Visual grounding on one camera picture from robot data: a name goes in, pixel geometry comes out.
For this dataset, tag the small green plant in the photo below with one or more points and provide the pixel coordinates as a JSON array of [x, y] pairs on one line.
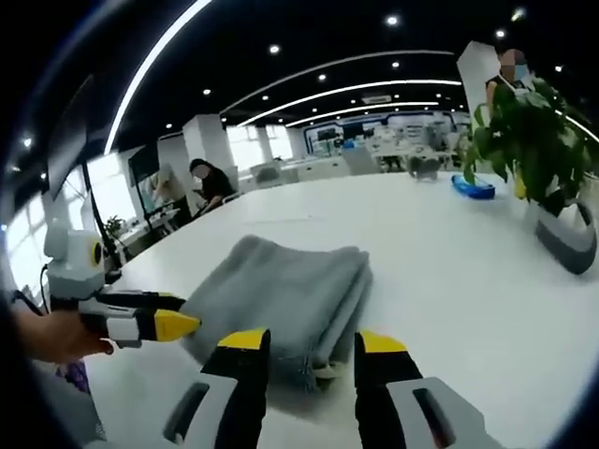
[[112, 227]]

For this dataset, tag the dark wall screen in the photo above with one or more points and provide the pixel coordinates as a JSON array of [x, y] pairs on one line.
[[142, 163]]

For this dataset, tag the person's left hand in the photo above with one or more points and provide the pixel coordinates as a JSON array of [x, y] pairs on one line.
[[61, 334]]

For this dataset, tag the purple cloth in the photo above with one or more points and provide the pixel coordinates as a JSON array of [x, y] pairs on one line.
[[75, 374]]

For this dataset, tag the grey white plant pot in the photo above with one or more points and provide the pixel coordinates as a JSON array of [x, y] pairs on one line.
[[564, 238]]

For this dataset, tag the blue tray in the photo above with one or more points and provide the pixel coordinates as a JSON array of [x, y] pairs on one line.
[[472, 188]]

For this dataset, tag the grey towel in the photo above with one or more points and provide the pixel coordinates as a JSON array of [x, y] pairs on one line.
[[285, 299]]

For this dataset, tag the small grey object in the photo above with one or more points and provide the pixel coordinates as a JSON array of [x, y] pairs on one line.
[[423, 169]]

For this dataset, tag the green potted plant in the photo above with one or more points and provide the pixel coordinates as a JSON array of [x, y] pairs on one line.
[[529, 140]]

